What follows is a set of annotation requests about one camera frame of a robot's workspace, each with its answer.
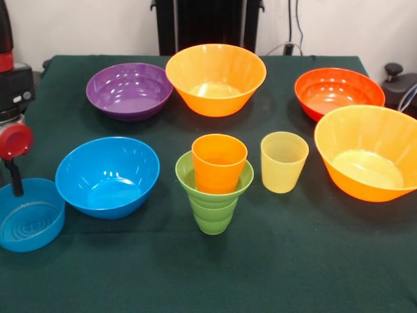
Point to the yellow plastic cup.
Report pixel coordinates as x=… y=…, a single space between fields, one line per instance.
x=283 y=176

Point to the shallow translucent blue bowl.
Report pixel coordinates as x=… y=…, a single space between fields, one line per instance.
x=32 y=225

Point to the black office chair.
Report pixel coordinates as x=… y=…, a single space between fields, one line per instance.
x=37 y=76

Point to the large orange plastic bowl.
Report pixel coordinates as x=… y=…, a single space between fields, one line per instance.
x=215 y=78
x=365 y=163

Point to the green plastic cup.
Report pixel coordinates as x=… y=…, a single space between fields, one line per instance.
x=213 y=221

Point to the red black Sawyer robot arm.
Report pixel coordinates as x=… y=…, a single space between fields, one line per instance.
x=13 y=84

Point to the purple plastic bowl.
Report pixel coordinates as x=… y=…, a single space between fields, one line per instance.
x=130 y=94

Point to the round blue plastic bowl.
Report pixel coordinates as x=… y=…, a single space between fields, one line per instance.
x=107 y=182

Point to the orange plastic cup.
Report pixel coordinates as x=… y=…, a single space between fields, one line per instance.
x=218 y=172

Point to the dark green tablecloth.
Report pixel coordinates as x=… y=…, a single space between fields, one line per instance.
x=260 y=261

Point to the red plastic bowl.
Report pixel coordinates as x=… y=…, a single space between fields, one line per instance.
x=339 y=91

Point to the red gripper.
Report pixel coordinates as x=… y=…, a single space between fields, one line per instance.
x=14 y=141

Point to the black chair with knob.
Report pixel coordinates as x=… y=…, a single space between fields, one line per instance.
x=400 y=84

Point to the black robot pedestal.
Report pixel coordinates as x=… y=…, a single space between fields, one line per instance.
x=208 y=26

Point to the green plastic bowl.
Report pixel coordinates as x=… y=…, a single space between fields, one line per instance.
x=185 y=176

